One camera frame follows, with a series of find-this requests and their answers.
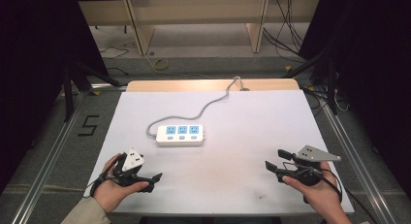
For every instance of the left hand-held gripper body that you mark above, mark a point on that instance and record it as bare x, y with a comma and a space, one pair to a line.
132, 161

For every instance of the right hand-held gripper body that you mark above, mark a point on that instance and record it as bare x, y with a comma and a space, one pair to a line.
315, 155

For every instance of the white power strip blue sockets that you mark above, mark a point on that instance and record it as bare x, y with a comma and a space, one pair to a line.
181, 140

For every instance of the person's left hand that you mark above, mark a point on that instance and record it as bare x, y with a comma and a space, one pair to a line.
108, 191

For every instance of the person's right hand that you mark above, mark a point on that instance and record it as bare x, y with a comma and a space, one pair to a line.
320, 195

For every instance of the white table mat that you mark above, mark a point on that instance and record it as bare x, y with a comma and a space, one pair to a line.
239, 153

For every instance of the black metal stand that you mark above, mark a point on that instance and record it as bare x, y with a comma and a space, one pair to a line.
68, 94
331, 88

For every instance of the black curtain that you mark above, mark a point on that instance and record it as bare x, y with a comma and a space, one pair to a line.
32, 72
374, 72

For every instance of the aluminium floor rail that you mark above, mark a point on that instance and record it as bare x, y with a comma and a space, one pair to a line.
358, 166
48, 159

